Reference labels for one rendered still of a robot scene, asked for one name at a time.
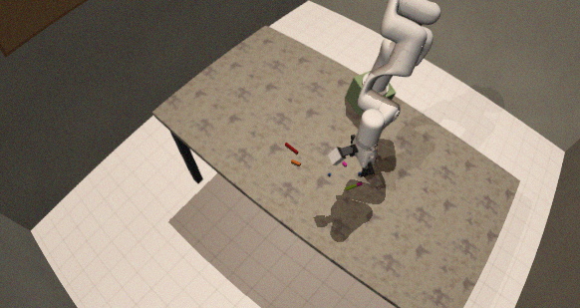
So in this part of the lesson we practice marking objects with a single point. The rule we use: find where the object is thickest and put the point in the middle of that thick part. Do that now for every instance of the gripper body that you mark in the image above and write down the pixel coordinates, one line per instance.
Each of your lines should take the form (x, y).
(364, 156)

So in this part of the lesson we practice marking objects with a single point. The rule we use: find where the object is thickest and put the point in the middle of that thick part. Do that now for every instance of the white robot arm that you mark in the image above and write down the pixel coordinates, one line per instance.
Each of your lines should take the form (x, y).
(412, 42)

